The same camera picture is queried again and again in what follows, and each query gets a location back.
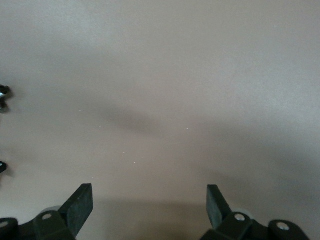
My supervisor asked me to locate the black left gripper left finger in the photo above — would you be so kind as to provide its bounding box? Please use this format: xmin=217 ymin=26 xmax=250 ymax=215
xmin=32 ymin=183 xmax=94 ymax=240

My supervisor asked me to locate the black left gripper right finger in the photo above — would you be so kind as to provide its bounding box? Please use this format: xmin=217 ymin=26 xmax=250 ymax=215
xmin=199 ymin=184 xmax=254 ymax=240

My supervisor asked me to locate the brown table cover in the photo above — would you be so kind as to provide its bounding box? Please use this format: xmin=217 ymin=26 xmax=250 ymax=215
xmin=0 ymin=0 xmax=320 ymax=240

